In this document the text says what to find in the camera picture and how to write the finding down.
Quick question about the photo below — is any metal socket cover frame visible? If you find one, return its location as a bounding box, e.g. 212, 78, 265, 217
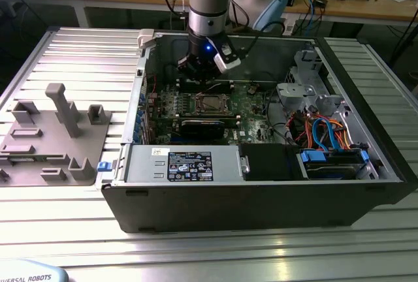
197, 94, 229, 115

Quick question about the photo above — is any silver-topped green CPU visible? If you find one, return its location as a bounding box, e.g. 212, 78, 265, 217
202, 97, 222, 110

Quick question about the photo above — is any CPU socket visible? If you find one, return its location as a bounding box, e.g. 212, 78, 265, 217
195, 93, 231, 116

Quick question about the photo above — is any grey case release latch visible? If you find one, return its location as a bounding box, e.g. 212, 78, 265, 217
137, 29, 158, 50

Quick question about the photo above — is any black graphics card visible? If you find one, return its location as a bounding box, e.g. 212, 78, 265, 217
179, 117, 227, 140

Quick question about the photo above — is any green PC motherboard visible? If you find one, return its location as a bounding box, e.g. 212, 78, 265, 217
143, 78, 280, 146

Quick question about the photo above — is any grey metal drive cage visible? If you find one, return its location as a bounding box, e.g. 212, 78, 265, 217
276, 49, 353, 123

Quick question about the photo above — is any white paper label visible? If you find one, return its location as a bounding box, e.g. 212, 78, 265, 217
283, 14, 297, 36

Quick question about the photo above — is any grey power supply box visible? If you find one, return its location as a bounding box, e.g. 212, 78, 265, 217
123, 144, 245, 184

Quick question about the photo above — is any black and grey PC case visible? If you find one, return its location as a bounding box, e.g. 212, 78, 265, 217
100, 29, 418, 234

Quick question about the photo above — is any hard disk in blue carrier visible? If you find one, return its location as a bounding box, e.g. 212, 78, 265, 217
297, 149, 372, 181

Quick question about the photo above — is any grey parts rack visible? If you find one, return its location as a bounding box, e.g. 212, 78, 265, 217
0, 82, 114, 187

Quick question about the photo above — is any pale blue teach pendant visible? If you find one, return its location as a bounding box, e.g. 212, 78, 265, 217
0, 258, 71, 282

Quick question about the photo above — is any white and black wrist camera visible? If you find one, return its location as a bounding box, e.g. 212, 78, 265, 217
213, 40, 242, 74

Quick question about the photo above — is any black camera cable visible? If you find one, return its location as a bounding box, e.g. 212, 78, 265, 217
240, 20, 285, 61

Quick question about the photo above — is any thick black cable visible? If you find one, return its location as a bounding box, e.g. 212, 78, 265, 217
265, 87, 285, 123

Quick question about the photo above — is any thin blue cable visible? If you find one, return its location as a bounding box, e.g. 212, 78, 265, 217
306, 0, 317, 33

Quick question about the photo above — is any orange wire bundle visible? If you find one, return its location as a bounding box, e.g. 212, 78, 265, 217
328, 117, 354, 151
292, 114, 315, 148

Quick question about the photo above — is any blue flat data cable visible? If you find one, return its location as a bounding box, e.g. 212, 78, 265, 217
311, 117, 331, 151
321, 115, 347, 152

